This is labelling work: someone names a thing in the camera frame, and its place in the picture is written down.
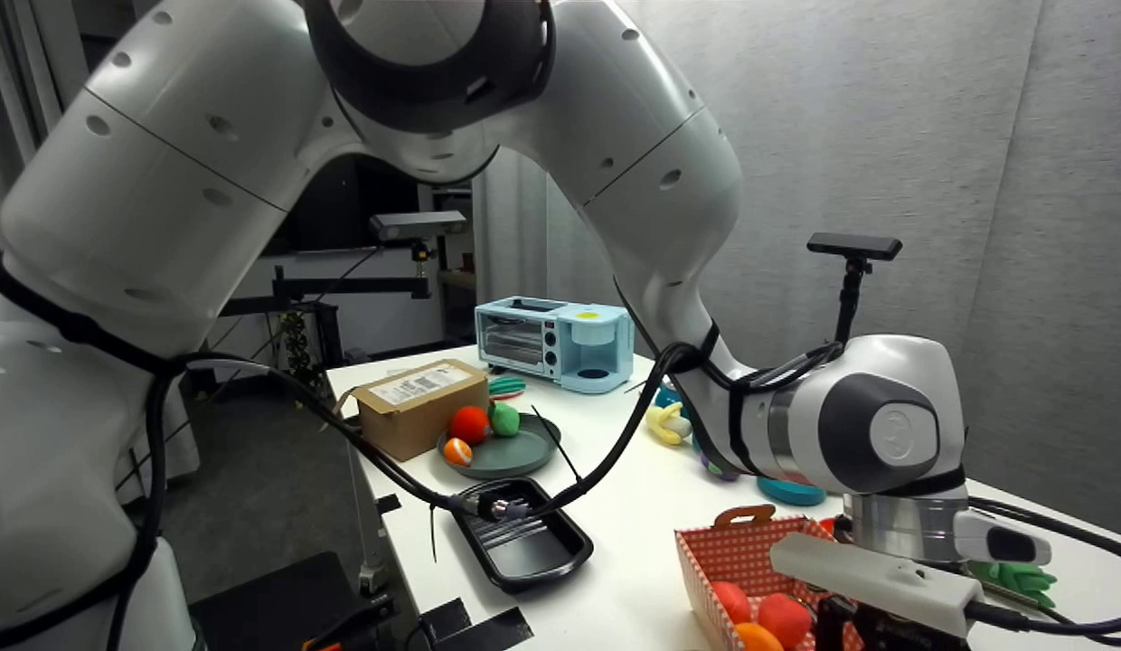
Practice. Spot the small orange fruit toy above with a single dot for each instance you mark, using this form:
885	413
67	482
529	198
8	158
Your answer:
458	453

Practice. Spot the black baking tray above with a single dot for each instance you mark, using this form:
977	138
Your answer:
525	555

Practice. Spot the black camera tripod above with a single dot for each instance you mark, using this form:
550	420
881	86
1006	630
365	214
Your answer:
852	296

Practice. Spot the black stereo camera bar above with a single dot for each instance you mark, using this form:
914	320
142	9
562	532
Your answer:
856	244

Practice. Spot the orange checkered fruit box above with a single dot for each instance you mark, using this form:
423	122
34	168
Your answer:
736	555

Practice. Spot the dark green round plate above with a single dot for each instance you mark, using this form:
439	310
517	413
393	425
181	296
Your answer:
525	456

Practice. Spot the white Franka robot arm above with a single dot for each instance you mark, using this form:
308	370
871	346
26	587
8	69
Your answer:
165	205

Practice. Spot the red tomato toy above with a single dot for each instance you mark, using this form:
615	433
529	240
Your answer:
469	420

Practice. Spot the green round fruit toy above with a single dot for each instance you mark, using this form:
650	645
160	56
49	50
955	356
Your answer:
504	417

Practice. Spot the grey stereo camera bar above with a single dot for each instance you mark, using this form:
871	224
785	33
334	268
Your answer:
416	223

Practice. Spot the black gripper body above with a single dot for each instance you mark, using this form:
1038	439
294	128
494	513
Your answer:
841	630

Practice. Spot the brown cardboard box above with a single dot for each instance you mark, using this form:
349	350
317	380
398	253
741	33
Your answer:
416	402

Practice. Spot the light blue toy toaster oven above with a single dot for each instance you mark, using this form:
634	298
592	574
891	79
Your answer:
525	339

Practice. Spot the grey curtain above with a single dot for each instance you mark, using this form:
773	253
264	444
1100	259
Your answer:
946	122

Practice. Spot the black flat strip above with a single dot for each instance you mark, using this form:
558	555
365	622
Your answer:
475	628

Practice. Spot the teal toy frying pan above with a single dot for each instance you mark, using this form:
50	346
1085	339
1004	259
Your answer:
785	492

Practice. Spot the small teal dish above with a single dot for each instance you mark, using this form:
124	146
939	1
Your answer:
509	385

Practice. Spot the red-orange round fruit toy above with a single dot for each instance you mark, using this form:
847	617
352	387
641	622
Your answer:
785	617
730	597

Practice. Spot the green vegetable toy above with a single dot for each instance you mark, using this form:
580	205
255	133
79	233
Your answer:
1012	582

